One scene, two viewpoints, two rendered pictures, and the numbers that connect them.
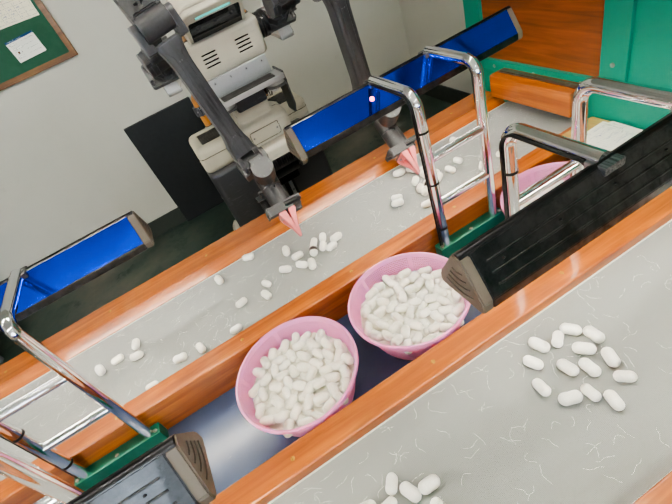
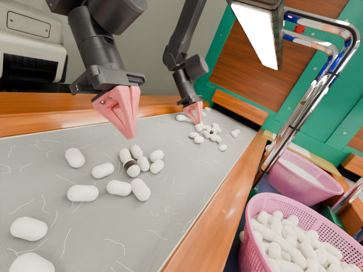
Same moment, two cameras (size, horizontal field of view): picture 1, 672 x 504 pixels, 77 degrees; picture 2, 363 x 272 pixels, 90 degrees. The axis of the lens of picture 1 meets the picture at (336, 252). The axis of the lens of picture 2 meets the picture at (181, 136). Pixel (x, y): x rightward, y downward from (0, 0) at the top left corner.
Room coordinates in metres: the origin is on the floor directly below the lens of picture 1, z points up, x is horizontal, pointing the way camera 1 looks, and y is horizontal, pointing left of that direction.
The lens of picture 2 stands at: (0.73, 0.24, 0.95)
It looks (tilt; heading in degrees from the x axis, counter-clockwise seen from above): 23 degrees down; 303
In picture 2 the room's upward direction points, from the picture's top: 23 degrees clockwise
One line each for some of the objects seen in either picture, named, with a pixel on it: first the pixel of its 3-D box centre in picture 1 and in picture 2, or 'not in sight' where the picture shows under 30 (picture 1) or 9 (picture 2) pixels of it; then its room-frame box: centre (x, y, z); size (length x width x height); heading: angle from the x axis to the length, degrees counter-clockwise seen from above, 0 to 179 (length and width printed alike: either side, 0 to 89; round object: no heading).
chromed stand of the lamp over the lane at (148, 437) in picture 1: (58, 383); not in sight; (0.67, 0.63, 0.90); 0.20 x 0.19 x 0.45; 102
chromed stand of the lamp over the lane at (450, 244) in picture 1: (438, 156); (264, 111); (0.87, -0.32, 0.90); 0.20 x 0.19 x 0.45; 102
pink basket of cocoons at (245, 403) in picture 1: (303, 380); not in sight; (0.56, 0.17, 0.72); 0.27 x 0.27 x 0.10
